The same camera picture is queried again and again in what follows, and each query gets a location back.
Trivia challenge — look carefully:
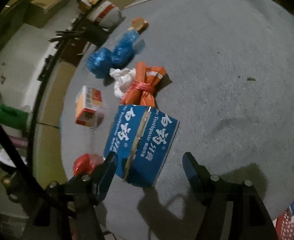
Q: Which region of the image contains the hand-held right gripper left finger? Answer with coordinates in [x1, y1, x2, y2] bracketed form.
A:
[34, 152, 119, 240]

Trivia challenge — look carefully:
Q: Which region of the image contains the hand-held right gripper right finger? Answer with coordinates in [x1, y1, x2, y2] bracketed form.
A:
[182, 152, 278, 240]

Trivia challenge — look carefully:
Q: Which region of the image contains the blue toothpaste box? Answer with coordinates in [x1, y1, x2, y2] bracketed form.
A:
[104, 105, 180, 187]

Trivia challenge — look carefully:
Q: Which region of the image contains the blue plastic bag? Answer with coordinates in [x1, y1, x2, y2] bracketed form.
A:
[87, 47, 112, 78]
[111, 29, 145, 68]

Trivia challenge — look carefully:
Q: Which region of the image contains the small brown wrapper piece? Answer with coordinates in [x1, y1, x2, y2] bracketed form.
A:
[130, 17, 148, 33]

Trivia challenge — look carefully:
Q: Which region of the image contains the red crumpled plastic wrapper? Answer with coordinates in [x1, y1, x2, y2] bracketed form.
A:
[73, 154, 105, 177]

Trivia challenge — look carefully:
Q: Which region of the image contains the small orange carton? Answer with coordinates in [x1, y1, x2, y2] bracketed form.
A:
[75, 85, 104, 126]

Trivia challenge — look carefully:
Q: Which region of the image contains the orange tied plastic bag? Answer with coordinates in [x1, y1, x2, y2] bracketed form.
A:
[121, 62, 168, 107]

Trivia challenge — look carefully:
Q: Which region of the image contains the white crumpled plastic bag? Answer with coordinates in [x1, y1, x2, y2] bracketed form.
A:
[109, 67, 137, 99]

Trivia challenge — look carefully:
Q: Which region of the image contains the white cloth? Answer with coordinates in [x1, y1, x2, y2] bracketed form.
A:
[0, 149, 27, 168]

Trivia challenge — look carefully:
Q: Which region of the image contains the green plastic bag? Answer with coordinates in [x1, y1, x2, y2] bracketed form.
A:
[0, 104, 29, 130]

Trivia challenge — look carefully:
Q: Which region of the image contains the white bucket with red label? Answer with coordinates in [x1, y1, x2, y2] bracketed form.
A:
[87, 1, 125, 28]

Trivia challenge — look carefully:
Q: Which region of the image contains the brown cardboard box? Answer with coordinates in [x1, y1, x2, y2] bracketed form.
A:
[28, 0, 74, 29]

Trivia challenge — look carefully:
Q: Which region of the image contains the black cable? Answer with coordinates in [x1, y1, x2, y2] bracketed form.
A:
[0, 110, 75, 218]

